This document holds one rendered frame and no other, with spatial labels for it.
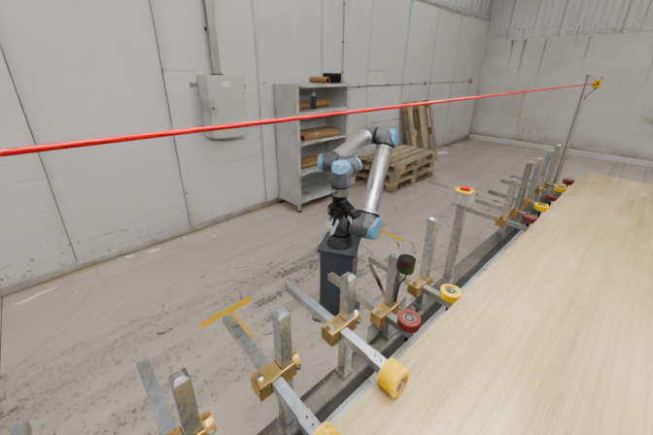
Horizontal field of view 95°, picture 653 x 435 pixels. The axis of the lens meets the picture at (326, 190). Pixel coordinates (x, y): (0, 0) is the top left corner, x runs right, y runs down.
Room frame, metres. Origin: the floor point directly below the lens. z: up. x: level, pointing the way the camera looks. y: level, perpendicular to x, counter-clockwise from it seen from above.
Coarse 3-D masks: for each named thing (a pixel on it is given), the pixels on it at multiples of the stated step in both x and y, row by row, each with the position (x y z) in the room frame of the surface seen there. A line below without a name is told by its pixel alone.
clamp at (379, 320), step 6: (396, 300) 0.95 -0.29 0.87; (378, 306) 0.91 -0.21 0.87; (384, 306) 0.91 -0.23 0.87; (396, 306) 0.92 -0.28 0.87; (372, 312) 0.88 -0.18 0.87; (384, 312) 0.88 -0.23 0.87; (390, 312) 0.89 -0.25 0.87; (396, 312) 0.92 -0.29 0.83; (372, 318) 0.88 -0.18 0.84; (378, 318) 0.86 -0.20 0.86; (384, 318) 0.87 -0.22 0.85; (378, 324) 0.86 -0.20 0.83
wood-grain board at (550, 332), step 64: (576, 192) 2.05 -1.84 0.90; (640, 192) 2.07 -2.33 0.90; (512, 256) 1.22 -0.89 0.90; (576, 256) 1.22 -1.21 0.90; (640, 256) 1.23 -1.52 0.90; (448, 320) 0.81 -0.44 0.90; (512, 320) 0.82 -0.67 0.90; (576, 320) 0.82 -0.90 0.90; (640, 320) 0.83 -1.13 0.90; (448, 384) 0.58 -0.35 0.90; (512, 384) 0.59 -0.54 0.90; (576, 384) 0.59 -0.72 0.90; (640, 384) 0.59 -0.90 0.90
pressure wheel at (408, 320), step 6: (402, 312) 0.85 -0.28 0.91; (408, 312) 0.85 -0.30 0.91; (414, 312) 0.85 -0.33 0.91; (402, 318) 0.81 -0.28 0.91; (408, 318) 0.82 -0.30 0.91; (414, 318) 0.82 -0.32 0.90; (420, 318) 0.82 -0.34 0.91; (402, 324) 0.80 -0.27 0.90; (408, 324) 0.79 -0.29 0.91; (414, 324) 0.79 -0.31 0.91; (420, 324) 0.80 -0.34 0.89; (402, 330) 0.79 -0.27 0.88; (408, 330) 0.78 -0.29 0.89; (414, 330) 0.78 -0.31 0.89
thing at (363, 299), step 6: (330, 276) 1.10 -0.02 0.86; (336, 276) 1.11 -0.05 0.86; (336, 282) 1.07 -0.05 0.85; (360, 294) 0.99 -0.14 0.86; (360, 300) 0.97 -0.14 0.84; (366, 300) 0.96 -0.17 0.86; (372, 300) 0.96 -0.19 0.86; (366, 306) 0.95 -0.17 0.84; (372, 306) 0.92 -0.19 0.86; (390, 318) 0.86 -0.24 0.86; (396, 318) 0.86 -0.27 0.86; (390, 324) 0.86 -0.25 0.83; (396, 324) 0.84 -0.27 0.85; (408, 336) 0.80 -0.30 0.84
